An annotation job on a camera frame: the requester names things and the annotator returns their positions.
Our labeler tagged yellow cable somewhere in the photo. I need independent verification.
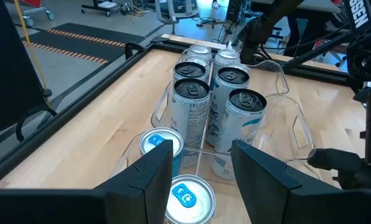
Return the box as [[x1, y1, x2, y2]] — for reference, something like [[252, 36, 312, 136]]
[[13, 0, 49, 108]]

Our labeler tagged black orange striped floor mat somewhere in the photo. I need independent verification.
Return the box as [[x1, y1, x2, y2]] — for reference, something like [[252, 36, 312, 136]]
[[22, 22, 146, 65]]

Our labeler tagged black wheeled stand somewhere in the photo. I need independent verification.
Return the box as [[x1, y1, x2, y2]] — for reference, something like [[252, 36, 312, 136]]
[[81, 0, 124, 16]]

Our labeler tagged grey office chair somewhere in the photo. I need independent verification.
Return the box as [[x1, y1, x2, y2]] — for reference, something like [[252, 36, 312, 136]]
[[154, 0, 200, 35]]

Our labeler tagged Red Bull sugarfree can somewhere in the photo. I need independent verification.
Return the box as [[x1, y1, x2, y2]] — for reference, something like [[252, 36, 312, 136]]
[[138, 126, 185, 178], [164, 174, 217, 224]]

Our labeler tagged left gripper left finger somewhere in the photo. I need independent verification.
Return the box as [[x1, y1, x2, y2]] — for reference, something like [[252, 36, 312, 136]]
[[0, 139, 174, 224]]

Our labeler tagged black folding divider panel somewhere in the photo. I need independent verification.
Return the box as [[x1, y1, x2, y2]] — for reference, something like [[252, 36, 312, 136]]
[[0, 0, 46, 139]]

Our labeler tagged metal wheeled cart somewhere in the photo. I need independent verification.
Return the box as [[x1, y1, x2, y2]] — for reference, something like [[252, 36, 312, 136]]
[[4, 0, 54, 27]]

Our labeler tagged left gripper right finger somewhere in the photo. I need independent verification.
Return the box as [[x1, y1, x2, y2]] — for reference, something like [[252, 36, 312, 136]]
[[232, 140, 371, 224]]

